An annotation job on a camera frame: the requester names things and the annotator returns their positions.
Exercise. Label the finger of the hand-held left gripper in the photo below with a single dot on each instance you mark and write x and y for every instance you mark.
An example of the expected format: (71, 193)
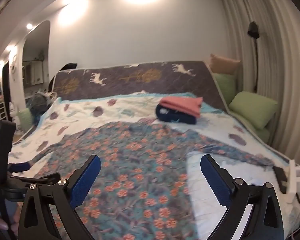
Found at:
(45, 177)
(21, 167)

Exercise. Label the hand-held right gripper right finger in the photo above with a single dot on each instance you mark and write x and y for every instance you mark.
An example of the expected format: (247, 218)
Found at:
(215, 180)

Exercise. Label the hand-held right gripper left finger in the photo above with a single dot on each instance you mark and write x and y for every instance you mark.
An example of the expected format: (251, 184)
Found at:
(86, 180)

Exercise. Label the teal floral garment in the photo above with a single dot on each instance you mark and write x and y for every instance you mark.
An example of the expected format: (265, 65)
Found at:
(140, 160)

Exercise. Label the person's left hand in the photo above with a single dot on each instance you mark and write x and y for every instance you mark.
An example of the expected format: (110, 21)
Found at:
(1, 223)

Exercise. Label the white figurine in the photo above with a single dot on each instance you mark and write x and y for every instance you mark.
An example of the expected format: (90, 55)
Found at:
(13, 115)

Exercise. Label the green cushion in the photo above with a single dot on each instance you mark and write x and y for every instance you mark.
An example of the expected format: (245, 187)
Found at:
(26, 118)

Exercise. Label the grey-blue cloth pile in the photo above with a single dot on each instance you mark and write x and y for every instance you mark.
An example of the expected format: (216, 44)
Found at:
(38, 102)

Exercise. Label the white shell-print blanket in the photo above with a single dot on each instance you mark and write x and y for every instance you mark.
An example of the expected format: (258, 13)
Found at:
(90, 110)

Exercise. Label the navy folded cloth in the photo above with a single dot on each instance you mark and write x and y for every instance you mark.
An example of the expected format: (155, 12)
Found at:
(172, 117)

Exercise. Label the white power strip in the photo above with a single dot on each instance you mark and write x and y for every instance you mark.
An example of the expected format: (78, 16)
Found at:
(296, 177)

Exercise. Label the large green pillow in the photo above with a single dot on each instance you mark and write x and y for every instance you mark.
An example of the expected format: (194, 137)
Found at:
(252, 107)

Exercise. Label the pink folded cloth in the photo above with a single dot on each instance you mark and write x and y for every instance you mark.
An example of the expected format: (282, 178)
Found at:
(180, 103)

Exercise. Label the small green pillow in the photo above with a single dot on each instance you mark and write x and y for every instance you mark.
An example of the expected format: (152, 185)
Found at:
(225, 85)

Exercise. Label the dark cloth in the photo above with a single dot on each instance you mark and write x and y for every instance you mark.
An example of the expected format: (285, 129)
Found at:
(65, 70)

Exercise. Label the dark patterned pillow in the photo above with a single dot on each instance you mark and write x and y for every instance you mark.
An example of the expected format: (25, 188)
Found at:
(140, 80)

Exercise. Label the peach pillow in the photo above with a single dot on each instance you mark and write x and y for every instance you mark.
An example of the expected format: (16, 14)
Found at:
(225, 65)

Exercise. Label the beige pleated curtain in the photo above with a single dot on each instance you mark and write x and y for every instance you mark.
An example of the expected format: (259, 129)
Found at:
(277, 67)

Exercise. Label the small spot light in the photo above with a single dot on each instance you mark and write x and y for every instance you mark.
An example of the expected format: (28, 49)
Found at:
(29, 26)

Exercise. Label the black floor lamp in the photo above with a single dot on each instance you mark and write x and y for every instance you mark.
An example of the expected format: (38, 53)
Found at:
(253, 30)

